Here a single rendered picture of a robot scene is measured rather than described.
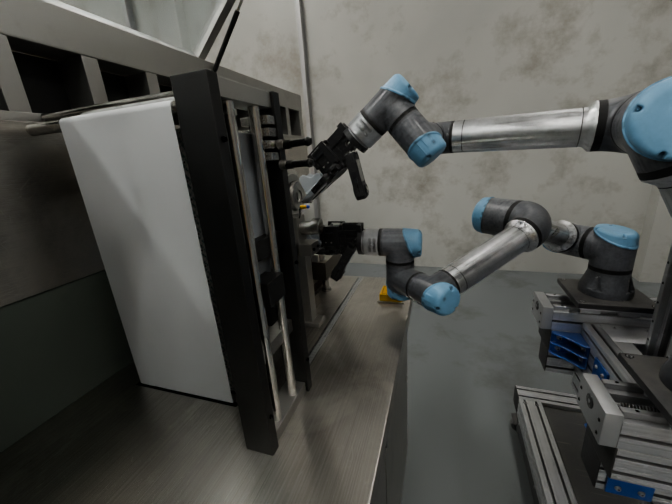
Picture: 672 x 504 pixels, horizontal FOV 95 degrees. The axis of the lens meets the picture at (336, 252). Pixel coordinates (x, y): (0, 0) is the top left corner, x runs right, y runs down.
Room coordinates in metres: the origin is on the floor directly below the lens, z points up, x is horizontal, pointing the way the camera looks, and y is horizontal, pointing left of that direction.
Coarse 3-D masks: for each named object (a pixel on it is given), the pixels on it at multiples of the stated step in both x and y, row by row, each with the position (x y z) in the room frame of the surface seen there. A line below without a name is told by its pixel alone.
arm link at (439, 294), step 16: (528, 208) 0.82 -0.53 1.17; (544, 208) 0.83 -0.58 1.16; (512, 224) 0.79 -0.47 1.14; (528, 224) 0.76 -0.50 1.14; (544, 224) 0.77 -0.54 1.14; (496, 240) 0.74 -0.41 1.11; (512, 240) 0.74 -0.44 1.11; (528, 240) 0.75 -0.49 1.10; (544, 240) 0.76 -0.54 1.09; (464, 256) 0.72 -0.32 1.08; (480, 256) 0.70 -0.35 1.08; (496, 256) 0.71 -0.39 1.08; (512, 256) 0.73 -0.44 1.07; (448, 272) 0.68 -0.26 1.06; (464, 272) 0.67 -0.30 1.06; (480, 272) 0.68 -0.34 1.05; (416, 288) 0.67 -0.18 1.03; (432, 288) 0.64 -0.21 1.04; (448, 288) 0.62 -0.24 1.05; (464, 288) 0.66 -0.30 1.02; (432, 304) 0.62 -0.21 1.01; (448, 304) 0.62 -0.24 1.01
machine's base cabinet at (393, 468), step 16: (400, 368) 0.81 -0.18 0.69; (400, 384) 0.81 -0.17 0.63; (400, 400) 0.80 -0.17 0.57; (400, 416) 0.80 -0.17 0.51; (400, 432) 0.80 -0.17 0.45; (400, 448) 0.79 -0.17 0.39; (384, 464) 0.53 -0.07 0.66; (400, 464) 0.79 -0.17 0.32; (384, 480) 0.52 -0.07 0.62; (400, 480) 0.78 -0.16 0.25; (384, 496) 0.51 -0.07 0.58; (400, 496) 0.78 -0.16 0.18
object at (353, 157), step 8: (352, 152) 0.76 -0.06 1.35; (352, 160) 0.75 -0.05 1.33; (352, 168) 0.75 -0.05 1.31; (360, 168) 0.78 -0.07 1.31; (352, 176) 0.75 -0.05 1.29; (360, 176) 0.75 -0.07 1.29; (352, 184) 0.76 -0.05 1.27; (360, 184) 0.75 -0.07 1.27; (360, 192) 0.75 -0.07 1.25; (368, 192) 0.77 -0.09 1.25
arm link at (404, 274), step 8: (392, 264) 0.76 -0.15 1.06; (400, 264) 0.75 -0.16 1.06; (408, 264) 0.75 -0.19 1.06; (392, 272) 0.76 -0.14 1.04; (400, 272) 0.75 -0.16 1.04; (408, 272) 0.73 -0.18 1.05; (416, 272) 0.72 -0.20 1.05; (392, 280) 0.75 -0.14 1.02; (400, 280) 0.73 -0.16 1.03; (392, 288) 0.76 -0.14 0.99; (400, 288) 0.72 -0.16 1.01; (392, 296) 0.76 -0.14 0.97; (400, 296) 0.75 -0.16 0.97
